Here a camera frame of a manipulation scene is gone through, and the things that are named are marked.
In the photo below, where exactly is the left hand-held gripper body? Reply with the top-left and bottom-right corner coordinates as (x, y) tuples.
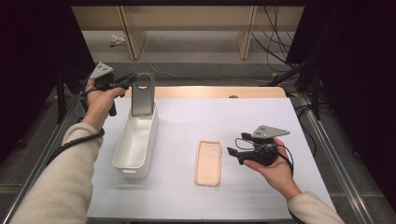
(89, 61), (125, 119)

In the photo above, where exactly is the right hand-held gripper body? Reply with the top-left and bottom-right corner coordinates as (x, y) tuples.
(239, 124), (290, 167)

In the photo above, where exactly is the silver grey phone case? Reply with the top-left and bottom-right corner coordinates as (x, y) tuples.
(131, 73), (156, 119)

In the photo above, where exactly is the beige phone case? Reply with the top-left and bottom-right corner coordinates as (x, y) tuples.
(194, 140), (222, 188)

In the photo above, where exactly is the white plastic storage bin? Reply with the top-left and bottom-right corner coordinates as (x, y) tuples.
(111, 101), (160, 180)

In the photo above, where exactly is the person's right hand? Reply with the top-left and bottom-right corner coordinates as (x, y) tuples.
(244, 138), (304, 201)

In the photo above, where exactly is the person's left hand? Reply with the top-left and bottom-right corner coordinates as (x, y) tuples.
(81, 79), (127, 132)

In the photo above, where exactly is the crumpled white paper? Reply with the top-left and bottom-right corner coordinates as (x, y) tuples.
(109, 34), (126, 48)

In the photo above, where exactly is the white table mat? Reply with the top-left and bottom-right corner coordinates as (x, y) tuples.
(87, 97), (337, 220)

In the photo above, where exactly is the black metal stand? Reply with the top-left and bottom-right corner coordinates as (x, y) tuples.
(267, 58), (322, 121)

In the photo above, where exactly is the wooden shelf unit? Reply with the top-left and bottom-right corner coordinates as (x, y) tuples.
(71, 5), (304, 61)

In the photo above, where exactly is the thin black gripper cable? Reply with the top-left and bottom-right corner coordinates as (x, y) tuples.
(276, 143), (295, 175)

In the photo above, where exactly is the black coiled gripper cable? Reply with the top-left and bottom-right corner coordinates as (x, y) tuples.
(46, 128), (106, 167)

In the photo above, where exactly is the aluminium rail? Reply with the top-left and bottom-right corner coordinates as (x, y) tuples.
(0, 95), (82, 224)
(298, 92), (375, 224)

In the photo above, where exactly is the bundle of black floor cables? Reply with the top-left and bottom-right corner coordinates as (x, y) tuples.
(251, 6), (301, 73)

